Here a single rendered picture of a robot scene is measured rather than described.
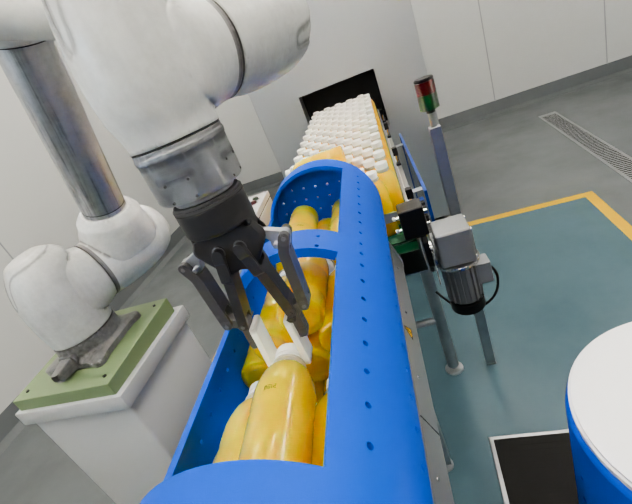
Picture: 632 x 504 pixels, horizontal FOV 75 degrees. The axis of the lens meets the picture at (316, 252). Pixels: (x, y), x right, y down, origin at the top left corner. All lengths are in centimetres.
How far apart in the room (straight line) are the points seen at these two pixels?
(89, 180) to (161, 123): 67
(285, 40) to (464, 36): 489
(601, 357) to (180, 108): 55
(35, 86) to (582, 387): 99
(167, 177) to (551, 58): 534
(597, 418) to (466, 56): 498
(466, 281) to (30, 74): 122
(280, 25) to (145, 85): 17
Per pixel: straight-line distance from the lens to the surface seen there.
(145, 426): 109
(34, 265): 107
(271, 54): 47
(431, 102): 144
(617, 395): 58
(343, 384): 41
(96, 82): 39
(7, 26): 65
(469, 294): 143
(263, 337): 51
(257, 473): 35
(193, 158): 38
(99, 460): 128
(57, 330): 109
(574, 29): 563
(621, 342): 64
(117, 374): 103
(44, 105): 97
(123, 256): 110
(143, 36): 38
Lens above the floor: 148
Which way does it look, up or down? 25 degrees down
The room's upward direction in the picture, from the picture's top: 23 degrees counter-clockwise
